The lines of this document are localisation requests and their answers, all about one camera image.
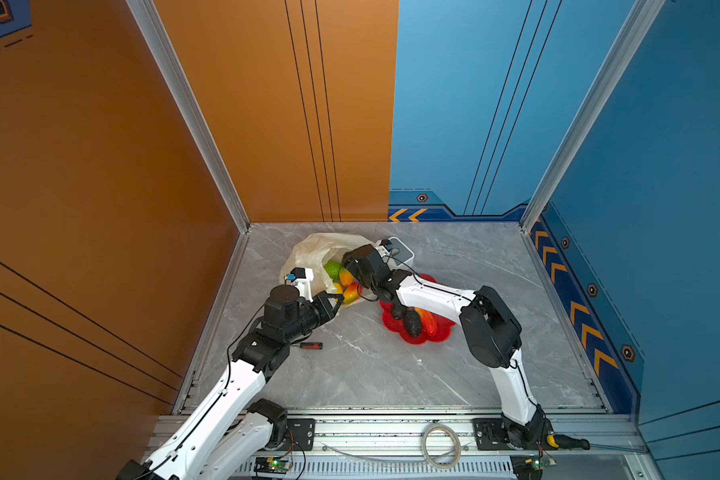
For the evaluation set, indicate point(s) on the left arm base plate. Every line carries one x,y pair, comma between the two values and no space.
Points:
301,430

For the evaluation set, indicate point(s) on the aluminium front rail frame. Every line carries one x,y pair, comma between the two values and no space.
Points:
433,440

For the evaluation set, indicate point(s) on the ratchet wrench red handle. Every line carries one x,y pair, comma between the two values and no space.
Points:
310,345

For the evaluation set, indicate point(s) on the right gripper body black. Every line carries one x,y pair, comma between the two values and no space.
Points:
366,282

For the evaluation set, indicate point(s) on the red flower-shaped plate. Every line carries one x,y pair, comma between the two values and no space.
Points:
412,291

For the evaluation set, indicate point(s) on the white grey tissue box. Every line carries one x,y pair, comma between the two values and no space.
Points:
404,257

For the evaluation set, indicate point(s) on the small orange fruit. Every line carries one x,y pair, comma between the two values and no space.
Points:
345,277

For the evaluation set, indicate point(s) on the green circuit board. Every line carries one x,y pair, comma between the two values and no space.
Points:
271,467
531,468

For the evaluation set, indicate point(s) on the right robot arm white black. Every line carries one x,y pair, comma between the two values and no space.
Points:
491,330

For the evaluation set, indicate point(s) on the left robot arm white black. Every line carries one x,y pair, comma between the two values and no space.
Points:
228,426

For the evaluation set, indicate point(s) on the green custard apple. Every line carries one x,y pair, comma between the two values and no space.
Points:
333,269

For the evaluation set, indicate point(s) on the cream plastic bag orange print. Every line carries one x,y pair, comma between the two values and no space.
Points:
317,249

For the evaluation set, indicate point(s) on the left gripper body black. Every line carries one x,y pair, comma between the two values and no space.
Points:
312,316

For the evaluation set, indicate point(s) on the dark avocado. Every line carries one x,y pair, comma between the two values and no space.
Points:
412,323
398,311

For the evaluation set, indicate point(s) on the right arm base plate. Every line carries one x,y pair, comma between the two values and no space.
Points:
504,434

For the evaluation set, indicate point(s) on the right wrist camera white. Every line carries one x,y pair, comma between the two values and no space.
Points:
386,249

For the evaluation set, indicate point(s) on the right green circuit board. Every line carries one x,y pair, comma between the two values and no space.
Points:
531,468

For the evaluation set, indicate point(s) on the left green circuit board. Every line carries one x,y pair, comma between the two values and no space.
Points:
271,467

